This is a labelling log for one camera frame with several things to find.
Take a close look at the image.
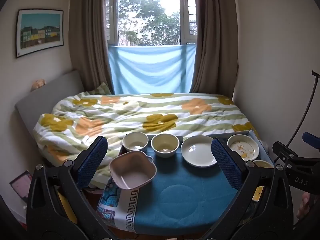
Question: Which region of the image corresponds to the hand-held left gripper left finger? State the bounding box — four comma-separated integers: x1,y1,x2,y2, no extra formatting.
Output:
26,135,112,240

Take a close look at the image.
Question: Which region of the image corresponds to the pink square bowl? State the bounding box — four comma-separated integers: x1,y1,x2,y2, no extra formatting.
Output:
109,150,157,190

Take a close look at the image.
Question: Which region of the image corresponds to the cartoon print plate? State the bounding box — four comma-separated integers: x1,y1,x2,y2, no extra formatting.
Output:
227,134,260,161

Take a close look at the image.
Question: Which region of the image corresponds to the light blue cloth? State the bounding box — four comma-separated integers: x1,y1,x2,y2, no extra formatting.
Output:
107,42,197,95

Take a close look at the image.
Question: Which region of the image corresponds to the blue patterned tablecloth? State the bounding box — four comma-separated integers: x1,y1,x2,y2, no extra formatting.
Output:
97,130,272,233

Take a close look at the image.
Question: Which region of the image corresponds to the plush toy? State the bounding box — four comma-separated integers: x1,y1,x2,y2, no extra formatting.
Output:
31,79,47,90

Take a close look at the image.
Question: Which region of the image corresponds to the framed picture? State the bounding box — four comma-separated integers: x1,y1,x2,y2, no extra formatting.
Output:
15,9,64,58

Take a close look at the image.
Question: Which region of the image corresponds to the grey headboard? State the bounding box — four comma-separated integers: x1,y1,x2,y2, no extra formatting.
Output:
15,70,85,143

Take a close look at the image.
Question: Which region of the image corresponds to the window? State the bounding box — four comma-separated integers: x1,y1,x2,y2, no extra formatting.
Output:
104,0,198,47

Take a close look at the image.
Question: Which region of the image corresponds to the brown curtain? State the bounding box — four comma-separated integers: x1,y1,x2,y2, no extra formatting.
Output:
189,0,238,95
69,0,115,95

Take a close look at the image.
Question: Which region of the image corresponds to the white plate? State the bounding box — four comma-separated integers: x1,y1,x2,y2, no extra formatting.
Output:
181,135,218,167

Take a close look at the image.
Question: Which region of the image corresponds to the black cable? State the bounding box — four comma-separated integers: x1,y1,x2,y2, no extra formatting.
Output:
285,70,320,150

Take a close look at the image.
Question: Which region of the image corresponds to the green patterned pillow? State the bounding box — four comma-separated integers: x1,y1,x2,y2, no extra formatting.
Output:
89,82,112,95

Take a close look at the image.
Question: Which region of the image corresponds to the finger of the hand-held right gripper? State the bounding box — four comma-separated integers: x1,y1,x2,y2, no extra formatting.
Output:
302,132,320,153
272,141,320,170

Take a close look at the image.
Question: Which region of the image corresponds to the pink book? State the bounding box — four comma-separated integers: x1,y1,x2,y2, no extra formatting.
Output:
10,170,33,203

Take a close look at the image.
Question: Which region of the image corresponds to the floral striped blanket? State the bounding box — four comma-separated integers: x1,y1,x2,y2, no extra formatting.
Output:
32,92,260,188

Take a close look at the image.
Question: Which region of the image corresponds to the person's right hand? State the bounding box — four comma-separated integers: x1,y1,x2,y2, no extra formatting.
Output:
297,192,314,220

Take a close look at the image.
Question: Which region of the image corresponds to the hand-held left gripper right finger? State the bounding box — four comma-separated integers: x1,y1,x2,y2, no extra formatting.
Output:
210,137,294,240

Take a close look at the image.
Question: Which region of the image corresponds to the yellow object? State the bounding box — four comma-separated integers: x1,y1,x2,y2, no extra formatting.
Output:
57,190,78,224

